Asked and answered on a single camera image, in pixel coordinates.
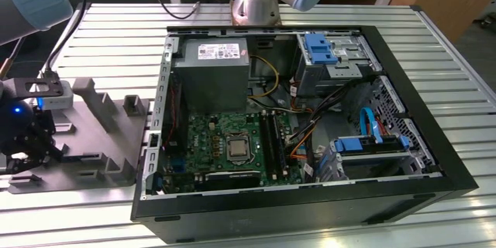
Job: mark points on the grey parts rack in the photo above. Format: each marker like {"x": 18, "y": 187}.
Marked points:
{"x": 97, "y": 143}

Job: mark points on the grey power supply unit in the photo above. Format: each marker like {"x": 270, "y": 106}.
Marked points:
{"x": 214, "y": 85}

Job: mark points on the metal drive cage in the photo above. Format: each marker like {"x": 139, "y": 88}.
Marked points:
{"x": 349, "y": 71}

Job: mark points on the CPU socket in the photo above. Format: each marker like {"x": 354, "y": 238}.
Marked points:
{"x": 239, "y": 136}

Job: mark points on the silver CPU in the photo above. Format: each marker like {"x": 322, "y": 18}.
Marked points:
{"x": 238, "y": 147}

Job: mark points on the black open PC case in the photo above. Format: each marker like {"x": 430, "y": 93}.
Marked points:
{"x": 271, "y": 213}

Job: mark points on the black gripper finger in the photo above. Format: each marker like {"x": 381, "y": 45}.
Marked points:
{"x": 19, "y": 162}
{"x": 43, "y": 140}

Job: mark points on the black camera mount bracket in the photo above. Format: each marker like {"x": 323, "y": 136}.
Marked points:
{"x": 19, "y": 88}

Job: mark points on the blue port connector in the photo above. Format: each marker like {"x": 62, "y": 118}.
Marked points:
{"x": 158, "y": 185}

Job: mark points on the hard disk in blue carrier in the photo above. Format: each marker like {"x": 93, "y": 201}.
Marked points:
{"x": 369, "y": 145}

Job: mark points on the blue drive bay latch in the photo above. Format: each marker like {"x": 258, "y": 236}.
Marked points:
{"x": 319, "y": 50}

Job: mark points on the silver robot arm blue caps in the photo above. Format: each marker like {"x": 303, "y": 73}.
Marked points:
{"x": 23, "y": 12}

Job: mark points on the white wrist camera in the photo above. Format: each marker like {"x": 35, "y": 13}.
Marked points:
{"x": 58, "y": 102}

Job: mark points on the installed RAM stick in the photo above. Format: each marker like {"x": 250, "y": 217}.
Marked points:
{"x": 281, "y": 146}

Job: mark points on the green motherboard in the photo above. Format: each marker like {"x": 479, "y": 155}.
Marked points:
{"x": 202, "y": 132}

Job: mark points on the black graphics card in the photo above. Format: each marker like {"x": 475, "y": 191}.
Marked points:
{"x": 233, "y": 179}

